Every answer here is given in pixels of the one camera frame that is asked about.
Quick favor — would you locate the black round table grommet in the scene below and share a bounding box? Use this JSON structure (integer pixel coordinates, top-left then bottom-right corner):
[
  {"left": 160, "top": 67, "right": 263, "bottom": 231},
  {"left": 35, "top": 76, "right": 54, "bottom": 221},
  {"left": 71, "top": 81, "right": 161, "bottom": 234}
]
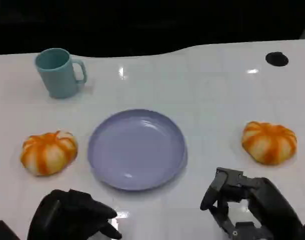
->
[{"left": 265, "top": 51, "right": 290, "bottom": 67}]

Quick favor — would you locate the lilac plate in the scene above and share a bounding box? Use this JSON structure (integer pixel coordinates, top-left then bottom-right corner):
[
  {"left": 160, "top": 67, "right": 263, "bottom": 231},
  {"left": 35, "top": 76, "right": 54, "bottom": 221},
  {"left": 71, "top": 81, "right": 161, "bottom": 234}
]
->
[{"left": 87, "top": 108, "right": 189, "bottom": 192}]

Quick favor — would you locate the pale green mug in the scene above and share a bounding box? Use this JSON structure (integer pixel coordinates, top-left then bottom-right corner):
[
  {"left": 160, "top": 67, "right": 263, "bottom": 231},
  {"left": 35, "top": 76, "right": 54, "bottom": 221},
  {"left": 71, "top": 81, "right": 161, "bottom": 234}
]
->
[{"left": 34, "top": 47, "right": 88, "bottom": 99}]

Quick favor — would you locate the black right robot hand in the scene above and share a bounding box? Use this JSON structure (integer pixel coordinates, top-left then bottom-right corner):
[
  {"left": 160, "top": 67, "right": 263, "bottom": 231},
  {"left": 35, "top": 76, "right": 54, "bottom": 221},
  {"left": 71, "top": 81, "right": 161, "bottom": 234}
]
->
[{"left": 199, "top": 167, "right": 305, "bottom": 240}]

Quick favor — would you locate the orange and white bread roll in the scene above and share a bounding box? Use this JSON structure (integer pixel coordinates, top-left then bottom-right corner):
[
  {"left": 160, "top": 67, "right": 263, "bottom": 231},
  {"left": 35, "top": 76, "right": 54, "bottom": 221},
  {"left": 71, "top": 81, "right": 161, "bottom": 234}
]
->
[
  {"left": 241, "top": 120, "right": 298, "bottom": 166},
  {"left": 19, "top": 130, "right": 79, "bottom": 177}
]

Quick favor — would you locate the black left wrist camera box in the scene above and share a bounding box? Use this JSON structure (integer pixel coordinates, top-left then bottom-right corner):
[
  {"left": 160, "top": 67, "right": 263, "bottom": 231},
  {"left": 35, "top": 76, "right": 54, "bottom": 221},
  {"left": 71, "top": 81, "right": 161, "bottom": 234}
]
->
[{"left": 0, "top": 219, "right": 21, "bottom": 240}]

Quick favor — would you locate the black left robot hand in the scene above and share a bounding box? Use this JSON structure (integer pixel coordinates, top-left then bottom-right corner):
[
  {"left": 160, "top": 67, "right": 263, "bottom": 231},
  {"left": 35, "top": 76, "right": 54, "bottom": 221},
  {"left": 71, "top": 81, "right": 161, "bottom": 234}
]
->
[{"left": 26, "top": 188, "right": 123, "bottom": 240}]

